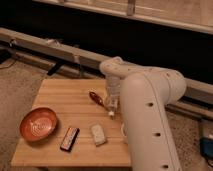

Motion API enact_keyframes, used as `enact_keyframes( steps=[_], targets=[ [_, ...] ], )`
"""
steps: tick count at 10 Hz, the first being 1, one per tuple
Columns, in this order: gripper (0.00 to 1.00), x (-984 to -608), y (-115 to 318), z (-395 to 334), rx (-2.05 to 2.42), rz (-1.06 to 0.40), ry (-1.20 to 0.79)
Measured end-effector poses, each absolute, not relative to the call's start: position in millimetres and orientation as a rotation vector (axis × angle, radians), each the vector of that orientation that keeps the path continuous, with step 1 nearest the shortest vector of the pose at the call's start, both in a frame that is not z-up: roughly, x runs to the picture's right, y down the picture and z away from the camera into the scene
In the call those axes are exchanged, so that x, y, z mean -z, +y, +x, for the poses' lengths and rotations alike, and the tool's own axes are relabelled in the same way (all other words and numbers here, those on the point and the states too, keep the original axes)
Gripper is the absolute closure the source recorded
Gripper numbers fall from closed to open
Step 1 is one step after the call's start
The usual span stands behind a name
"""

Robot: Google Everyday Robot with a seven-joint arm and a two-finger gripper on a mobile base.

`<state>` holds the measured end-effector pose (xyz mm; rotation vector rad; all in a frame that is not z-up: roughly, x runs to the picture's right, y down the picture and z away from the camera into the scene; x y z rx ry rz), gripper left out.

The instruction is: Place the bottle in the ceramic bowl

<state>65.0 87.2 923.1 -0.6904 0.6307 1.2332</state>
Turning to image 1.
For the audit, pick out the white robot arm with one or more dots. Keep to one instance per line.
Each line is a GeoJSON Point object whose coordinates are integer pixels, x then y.
{"type": "Point", "coordinates": [141, 93]}

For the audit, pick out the black remote control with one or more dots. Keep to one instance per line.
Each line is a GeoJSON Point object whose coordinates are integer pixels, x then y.
{"type": "Point", "coordinates": [69, 139]}

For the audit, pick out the pale yellow sponge block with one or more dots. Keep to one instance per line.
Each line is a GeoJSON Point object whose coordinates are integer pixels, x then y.
{"type": "Point", "coordinates": [98, 134]}

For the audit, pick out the blue object at right edge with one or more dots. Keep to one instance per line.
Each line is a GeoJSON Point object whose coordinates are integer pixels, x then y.
{"type": "Point", "coordinates": [206, 147]}

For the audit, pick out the dark red bottle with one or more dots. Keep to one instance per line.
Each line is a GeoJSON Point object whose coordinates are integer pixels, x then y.
{"type": "Point", "coordinates": [96, 98]}

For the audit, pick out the orange ceramic bowl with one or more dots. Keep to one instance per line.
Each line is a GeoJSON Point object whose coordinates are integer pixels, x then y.
{"type": "Point", "coordinates": [38, 124]}

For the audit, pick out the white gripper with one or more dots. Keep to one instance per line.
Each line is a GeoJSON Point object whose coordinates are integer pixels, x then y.
{"type": "Point", "coordinates": [113, 93]}

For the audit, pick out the wooden table board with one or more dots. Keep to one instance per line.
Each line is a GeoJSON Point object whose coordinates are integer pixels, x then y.
{"type": "Point", "coordinates": [70, 100]}

